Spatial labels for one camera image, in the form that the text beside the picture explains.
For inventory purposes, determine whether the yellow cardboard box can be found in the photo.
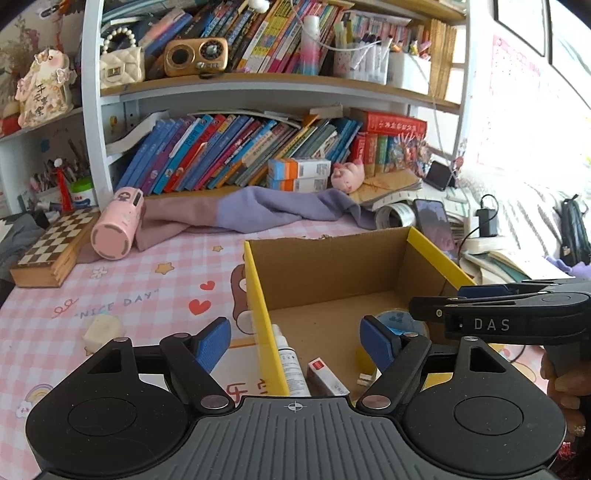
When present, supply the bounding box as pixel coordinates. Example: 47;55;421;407
243;226;479;398

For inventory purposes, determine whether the person's right hand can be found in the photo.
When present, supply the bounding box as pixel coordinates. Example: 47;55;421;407
540;354;591;438

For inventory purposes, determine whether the white storage box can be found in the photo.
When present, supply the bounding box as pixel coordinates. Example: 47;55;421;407
387;50;433;96

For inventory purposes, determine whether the small black device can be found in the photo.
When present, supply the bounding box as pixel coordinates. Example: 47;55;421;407
424;160;456;191

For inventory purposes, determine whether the white bookshelf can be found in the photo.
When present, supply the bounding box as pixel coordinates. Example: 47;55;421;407
0;0;472;217

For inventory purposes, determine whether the pink tumbler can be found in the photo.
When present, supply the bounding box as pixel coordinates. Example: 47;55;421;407
89;186;147;262

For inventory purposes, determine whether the cup of pens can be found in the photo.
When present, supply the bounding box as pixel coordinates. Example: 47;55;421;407
29;159;90;195

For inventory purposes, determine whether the wooden chessboard box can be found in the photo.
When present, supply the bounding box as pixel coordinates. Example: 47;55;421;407
9;207;101;289

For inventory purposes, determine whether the brown paper bundle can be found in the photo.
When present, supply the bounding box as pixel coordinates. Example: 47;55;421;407
350;169;424;207

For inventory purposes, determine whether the row of upright books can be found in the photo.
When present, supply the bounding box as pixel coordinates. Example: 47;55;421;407
139;0;356;75

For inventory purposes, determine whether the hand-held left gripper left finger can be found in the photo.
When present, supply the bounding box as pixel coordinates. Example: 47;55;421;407
87;317;237;415

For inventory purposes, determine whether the beige eraser block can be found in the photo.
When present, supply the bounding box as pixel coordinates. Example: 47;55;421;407
82;314;126;357

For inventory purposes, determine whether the wooden retro radio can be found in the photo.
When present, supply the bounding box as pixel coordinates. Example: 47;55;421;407
163;37;230;78

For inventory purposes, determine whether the pink checked desk mat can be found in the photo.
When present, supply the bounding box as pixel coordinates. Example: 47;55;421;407
0;212;365;462

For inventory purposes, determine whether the black power adapter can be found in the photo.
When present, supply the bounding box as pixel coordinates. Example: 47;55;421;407
477;194;500;239

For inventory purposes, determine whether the green lid jar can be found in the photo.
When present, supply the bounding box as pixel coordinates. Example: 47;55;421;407
69;180;99;209

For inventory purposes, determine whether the window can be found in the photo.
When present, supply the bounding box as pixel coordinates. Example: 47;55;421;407
493;0;591;72

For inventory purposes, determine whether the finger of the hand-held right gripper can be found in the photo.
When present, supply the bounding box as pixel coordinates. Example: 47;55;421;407
456;278;574;299
409;290;546;321

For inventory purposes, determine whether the white quilted purse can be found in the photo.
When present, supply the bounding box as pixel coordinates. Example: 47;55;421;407
99;27;146;90

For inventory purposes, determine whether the dark blue spray bottle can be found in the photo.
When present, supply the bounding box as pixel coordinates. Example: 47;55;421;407
270;324;311;398

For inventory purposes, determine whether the purple cloth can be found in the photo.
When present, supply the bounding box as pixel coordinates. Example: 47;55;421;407
210;186;376;232

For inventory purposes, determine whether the white power strip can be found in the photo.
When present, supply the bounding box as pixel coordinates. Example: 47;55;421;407
462;217;502;254

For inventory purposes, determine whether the pen holder with markers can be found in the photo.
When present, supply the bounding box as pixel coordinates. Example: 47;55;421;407
332;22;389;86

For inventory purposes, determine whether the pink figurine ornament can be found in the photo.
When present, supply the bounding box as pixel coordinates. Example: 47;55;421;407
15;47;75;129

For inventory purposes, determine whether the row of leaning books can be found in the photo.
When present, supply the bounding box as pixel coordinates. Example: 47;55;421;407
117;113;428;195

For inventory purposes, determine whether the small red and white box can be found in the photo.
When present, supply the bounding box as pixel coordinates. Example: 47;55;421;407
307;357;351;398

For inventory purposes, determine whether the pastel gradient bottle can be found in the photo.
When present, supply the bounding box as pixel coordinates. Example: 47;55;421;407
300;15;322;77

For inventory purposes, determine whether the black pencil bag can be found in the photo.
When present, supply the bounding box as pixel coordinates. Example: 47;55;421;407
560;195;591;267

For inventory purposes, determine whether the pink plush pig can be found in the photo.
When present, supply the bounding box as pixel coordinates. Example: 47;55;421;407
329;160;366;193

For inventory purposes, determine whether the thick red dictionary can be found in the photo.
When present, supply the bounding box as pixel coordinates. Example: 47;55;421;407
350;109;428;140

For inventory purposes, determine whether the purple plush toy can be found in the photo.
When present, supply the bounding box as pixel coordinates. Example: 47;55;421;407
545;255;591;280

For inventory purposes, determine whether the thin hanging cable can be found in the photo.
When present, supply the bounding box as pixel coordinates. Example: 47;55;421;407
413;58;453;163

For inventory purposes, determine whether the red and white figure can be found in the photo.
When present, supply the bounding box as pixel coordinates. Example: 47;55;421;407
52;158;75;214

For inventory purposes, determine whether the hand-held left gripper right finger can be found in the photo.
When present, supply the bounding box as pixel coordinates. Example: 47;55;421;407
358;315;509;415

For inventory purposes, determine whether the white curved booklet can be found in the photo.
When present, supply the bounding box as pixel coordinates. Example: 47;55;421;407
105;110;170;158

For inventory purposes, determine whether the yellow tape roll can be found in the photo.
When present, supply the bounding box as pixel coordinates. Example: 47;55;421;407
355;310;431;376

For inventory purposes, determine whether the pile of open books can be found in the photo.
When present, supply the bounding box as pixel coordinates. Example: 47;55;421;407
459;247;571;288

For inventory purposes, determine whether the orange and white carton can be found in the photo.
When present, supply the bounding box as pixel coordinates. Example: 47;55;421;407
268;158;332;182
267;178;329;193

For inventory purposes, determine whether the pink cloth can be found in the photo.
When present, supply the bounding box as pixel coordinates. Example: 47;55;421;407
134;196;227;252

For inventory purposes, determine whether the black smartphone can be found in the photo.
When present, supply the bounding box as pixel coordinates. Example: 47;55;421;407
412;198;456;253

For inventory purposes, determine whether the white paper roll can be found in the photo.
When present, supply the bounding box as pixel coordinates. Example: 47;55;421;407
374;202;417;230

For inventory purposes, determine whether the wall poster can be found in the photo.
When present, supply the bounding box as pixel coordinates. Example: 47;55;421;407
475;34;548;168

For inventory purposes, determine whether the stack of yellow notebooks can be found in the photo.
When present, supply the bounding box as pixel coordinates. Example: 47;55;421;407
429;18;459;101

